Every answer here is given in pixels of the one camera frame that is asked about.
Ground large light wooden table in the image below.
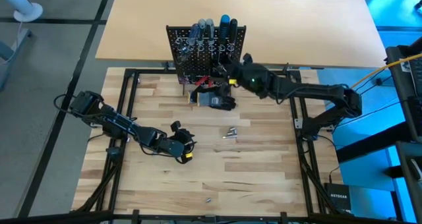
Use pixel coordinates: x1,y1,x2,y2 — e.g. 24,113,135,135
95,0,387,69

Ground grey black work glove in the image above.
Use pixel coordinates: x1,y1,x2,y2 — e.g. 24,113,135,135
187,85,212,106

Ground yellow cable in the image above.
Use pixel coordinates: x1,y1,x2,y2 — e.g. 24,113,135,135
349,52,422,90

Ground white tower fan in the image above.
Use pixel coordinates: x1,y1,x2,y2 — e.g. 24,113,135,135
0,0,44,23

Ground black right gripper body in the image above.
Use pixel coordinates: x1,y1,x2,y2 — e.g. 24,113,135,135
220,53,272,96

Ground black aluminium table frame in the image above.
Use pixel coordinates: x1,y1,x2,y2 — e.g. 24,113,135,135
0,67,422,224

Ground chrome wire hook rack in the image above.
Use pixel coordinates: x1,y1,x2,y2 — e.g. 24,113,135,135
173,36,237,59

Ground black blue dotted screwdriver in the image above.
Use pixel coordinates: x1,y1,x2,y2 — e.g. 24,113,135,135
218,14,231,65

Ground black Netgear router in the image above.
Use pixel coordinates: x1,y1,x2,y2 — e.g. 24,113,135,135
324,182,352,215

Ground red-handled pliers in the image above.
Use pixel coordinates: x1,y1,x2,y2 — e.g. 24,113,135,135
181,72,231,88

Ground black metal pegboard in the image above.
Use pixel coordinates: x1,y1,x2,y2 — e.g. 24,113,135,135
166,25,247,96

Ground black equipment rack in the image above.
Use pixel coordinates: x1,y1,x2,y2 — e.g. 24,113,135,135
384,36,422,142

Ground grey black handled screwdriver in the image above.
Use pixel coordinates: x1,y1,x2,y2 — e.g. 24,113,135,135
205,18,216,56
196,18,206,57

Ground yellow grey tool at rack base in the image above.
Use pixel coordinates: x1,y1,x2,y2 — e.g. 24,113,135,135
197,85,237,111

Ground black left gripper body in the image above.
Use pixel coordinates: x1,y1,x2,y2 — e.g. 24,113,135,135
161,120,196,165

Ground black pegboard bin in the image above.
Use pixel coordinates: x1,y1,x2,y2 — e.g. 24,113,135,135
209,62,234,80

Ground blue handled screwdriver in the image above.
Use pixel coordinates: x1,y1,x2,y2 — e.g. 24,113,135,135
185,22,200,59

